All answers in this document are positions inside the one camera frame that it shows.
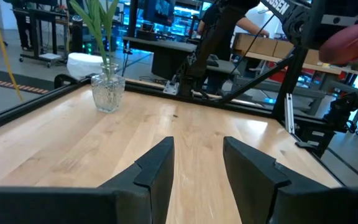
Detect clear crystal glass vase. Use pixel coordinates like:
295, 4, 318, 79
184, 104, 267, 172
90, 62, 126, 114

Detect black hazard striped floor mat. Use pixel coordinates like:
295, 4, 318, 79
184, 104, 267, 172
0, 68, 57, 96

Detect dark red artificial tulip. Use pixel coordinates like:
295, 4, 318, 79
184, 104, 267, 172
318, 23, 358, 77

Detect yellow artificial tulip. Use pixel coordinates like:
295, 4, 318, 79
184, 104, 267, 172
69, 0, 109, 82
98, 0, 120, 82

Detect yellow hanging cable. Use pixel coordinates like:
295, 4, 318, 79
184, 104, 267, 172
0, 0, 25, 103

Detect black rolling desk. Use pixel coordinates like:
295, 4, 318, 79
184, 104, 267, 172
11, 7, 74, 68

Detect grey metal bracket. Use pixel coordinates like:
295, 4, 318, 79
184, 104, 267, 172
162, 82, 180, 96

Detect person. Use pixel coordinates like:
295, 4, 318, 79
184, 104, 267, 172
196, 0, 270, 40
3, 0, 37, 52

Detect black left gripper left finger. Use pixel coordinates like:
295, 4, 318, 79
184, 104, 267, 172
0, 136, 175, 224

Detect brown cardboard box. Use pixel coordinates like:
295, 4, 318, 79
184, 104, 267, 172
273, 40, 322, 66
232, 32, 277, 57

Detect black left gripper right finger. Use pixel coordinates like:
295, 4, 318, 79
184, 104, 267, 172
223, 136, 358, 224

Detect black computer case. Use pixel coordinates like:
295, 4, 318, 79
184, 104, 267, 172
122, 36, 198, 81

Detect white plastic container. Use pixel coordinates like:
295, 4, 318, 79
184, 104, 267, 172
66, 52, 104, 81

